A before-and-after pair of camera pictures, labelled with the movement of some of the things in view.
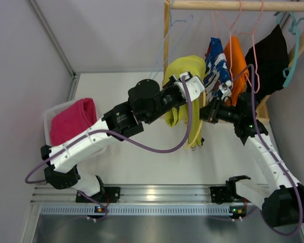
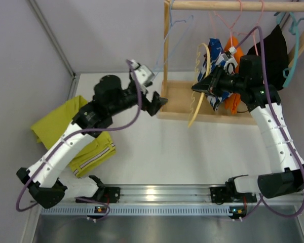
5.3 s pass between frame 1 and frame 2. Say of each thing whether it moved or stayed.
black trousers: stayed
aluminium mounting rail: stayed
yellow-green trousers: moved
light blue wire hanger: stayed
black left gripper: moved
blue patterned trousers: stayed
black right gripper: moved
